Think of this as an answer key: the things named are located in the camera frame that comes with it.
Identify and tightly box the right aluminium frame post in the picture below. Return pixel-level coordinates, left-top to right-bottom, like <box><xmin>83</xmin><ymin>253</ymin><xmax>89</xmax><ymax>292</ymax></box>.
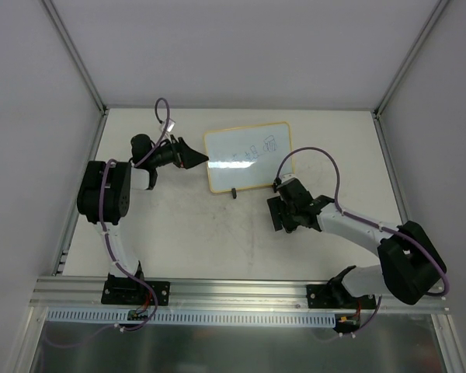
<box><xmin>373</xmin><ymin>0</ymin><xmax>451</xmax><ymax>119</ymax></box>

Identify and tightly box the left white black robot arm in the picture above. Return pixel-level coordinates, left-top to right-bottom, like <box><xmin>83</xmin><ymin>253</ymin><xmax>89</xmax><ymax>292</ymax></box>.
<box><xmin>76</xmin><ymin>134</ymin><xmax>283</xmax><ymax>303</ymax></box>

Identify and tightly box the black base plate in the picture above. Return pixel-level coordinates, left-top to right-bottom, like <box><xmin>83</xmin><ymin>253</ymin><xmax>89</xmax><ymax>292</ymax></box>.
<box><xmin>101</xmin><ymin>274</ymin><xmax>171</xmax><ymax>306</ymax></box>
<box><xmin>305</xmin><ymin>279</ymin><xmax>377</xmax><ymax>310</ymax></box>

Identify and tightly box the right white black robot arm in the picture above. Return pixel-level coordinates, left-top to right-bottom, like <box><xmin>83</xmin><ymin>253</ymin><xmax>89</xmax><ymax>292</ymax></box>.
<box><xmin>267</xmin><ymin>174</ymin><xmax>447</xmax><ymax>308</ymax></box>

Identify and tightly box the yellow framed whiteboard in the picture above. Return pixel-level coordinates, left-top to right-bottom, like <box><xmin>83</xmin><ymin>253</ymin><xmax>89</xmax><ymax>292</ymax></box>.
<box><xmin>203</xmin><ymin>122</ymin><xmax>294</xmax><ymax>193</ymax></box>

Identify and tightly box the aluminium frame post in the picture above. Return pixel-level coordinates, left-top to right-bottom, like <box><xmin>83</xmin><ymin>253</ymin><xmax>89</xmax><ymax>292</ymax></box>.
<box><xmin>40</xmin><ymin>0</ymin><xmax>106</xmax><ymax>113</ymax></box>
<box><xmin>373</xmin><ymin>0</ymin><xmax>451</xmax><ymax>119</ymax></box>

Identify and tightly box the white slotted cable duct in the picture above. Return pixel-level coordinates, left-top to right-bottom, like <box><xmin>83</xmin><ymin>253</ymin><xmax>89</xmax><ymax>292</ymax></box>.
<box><xmin>46</xmin><ymin>308</ymin><xmax>336</xmax><ymax>329</ymax></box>

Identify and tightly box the left aluminium frame post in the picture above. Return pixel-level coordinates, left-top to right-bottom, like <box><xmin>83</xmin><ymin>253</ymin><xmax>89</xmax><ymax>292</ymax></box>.
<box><xmin>40</xmin><ymin>0</ymin><xmax>106</xmax><ymax>113</ymax></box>

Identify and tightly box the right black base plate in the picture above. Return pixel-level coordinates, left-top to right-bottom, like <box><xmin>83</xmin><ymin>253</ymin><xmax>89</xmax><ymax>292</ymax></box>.
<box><xmin>305</xmin><ymin>279</ymin><xmax>377</xmax><ymax>310</ymax></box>

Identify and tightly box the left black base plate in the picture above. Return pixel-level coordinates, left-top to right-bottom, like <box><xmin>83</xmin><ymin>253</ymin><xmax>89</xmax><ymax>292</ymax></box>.
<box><xmin>101</xmin><ymin>274</ymin><xmax>171</xmax><ymax>306</ymax></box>

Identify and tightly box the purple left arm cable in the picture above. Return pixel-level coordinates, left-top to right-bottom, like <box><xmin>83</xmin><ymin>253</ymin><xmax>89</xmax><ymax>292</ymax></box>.
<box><xmin>42</xmin><ymin>97</ymin><xmax>176</xmax><ymax>347</ymax></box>

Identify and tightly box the aluminium mounting rail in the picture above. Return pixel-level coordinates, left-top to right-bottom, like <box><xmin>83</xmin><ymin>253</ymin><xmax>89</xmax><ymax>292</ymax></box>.
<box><xmin>29</xmin><ymin>274</ymin><xmax>450</xmax><ymax>314</ymax></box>

